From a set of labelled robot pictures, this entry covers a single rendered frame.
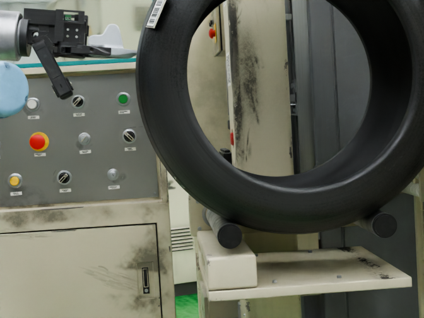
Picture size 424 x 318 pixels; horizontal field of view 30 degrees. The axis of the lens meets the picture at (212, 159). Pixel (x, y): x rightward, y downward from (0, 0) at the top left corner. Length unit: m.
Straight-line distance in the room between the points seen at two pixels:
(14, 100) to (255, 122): 0.62
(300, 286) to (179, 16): 0.52
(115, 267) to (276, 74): 0.70
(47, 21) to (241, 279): 0.58
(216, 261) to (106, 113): 0.83
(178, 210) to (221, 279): 3.57
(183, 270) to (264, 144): 3.31
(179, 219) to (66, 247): 2.90
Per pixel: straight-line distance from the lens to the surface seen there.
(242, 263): 1.42
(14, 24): 1.47
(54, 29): 1.49
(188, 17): 1.37
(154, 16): 1.38
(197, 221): 1.75
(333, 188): 1.39
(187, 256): 5.03
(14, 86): 1.35
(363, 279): 1.47
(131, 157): 2.14
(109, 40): 1.47
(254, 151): 1.77
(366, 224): 1.50
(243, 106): 1.77
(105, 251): 2.12
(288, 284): 1.45
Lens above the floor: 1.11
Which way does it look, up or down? 3 degrees down
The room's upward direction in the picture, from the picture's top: 3 degrees counter-clockwise
